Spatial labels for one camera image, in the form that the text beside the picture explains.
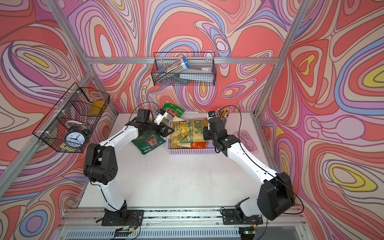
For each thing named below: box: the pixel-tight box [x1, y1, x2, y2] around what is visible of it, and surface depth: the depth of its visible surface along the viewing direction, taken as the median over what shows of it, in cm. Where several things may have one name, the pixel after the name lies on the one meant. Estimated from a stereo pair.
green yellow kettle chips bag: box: [166, 116, 208, 149], surface depth 97 cm
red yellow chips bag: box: [190, 141, 208, 149], surface depth 97 cm
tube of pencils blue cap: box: [154, 56, 190, 83], surface depth 81 cm
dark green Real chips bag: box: [131, 132, 167, 155], surface depth 100 cm
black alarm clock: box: [64, 126, 90, 148], surface depth 69 cm
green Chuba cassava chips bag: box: [163, 102, 185, 123], surface depth 121 cm
